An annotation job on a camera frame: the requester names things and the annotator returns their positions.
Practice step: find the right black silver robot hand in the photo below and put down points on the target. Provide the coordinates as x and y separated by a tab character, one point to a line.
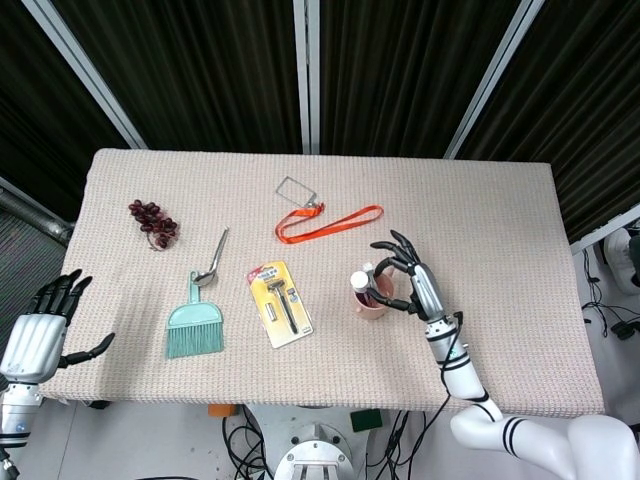
427	290

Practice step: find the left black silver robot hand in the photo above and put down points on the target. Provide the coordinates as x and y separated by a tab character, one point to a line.
32	345

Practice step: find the grey toothbrush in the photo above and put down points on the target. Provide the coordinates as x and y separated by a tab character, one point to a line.
368	266

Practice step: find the purple white toothpaste tube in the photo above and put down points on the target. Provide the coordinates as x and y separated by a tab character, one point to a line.
358	281

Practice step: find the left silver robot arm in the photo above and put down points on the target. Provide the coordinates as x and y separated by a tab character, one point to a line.
17	410

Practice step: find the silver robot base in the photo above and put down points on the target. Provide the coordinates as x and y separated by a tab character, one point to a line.
315	455

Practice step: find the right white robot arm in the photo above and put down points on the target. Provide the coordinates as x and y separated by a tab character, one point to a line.
462	375

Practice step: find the pink ribbed cup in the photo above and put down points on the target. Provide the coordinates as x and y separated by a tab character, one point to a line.
372	312

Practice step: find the green hand brush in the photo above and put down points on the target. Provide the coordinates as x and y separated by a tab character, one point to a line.
195	335

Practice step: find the beige waffle tablecloth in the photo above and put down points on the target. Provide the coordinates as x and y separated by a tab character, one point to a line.
320	370

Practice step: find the green box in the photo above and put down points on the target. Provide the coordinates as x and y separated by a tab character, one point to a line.
366	421

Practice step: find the yellow razor blister pack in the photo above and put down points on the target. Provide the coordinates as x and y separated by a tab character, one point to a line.
277	305

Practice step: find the clear badge holder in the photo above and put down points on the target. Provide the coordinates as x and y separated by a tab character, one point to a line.
295	191

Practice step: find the dark red grape bunch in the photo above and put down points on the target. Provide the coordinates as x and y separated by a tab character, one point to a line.
152	222

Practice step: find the white machine housing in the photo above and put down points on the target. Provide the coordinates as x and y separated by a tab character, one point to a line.
622	255

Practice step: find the orange box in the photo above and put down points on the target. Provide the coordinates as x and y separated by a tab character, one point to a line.
220	410

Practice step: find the black pleated curtain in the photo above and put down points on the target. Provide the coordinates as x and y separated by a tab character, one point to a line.
585	100
400	75
200	70
35	100

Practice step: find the white frame post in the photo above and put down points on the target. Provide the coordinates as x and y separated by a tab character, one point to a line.
306	75
90	75
495	75

